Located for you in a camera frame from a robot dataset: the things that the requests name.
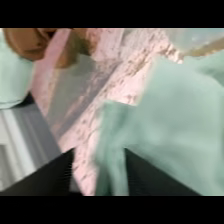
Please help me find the light green garment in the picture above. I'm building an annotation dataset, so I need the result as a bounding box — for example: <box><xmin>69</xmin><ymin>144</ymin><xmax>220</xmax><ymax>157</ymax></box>
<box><xmin>0</xmin><ymin>28</ymin><xmax>36</xmax><ymax>110</ymax></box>

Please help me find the light green shirt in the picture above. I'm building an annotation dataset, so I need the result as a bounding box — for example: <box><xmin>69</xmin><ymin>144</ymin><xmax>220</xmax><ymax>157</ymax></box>
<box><xmin>94</xmin><ymin>49</ymin><xmax>224</xmax><ymax>197</ymax></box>

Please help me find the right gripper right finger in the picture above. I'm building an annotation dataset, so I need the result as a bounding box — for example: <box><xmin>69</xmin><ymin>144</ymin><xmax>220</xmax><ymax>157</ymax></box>
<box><xmin>123</xmin><ymin>147</ymin><xmax>202</xmax><ymax>197</ymax></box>

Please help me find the brown garment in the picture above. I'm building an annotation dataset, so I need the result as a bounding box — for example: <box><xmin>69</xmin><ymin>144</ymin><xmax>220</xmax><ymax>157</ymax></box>
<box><xmin>2</xmin><ymin>28</ymin><xmax>92</xmax><ymax>70</ymax></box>

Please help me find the silver frame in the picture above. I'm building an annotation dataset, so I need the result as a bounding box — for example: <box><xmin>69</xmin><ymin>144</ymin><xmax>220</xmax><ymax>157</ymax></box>
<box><xmin>0</xmin><ymin>102</ymin><xmax>64</xmax><ymax>192</ymax></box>

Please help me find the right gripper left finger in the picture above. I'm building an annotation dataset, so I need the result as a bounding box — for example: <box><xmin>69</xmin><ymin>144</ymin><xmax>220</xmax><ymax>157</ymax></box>
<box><xmin>0</xmin><ymin>148</ymin><xmax>76</xmax><ymax>197</ymax></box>

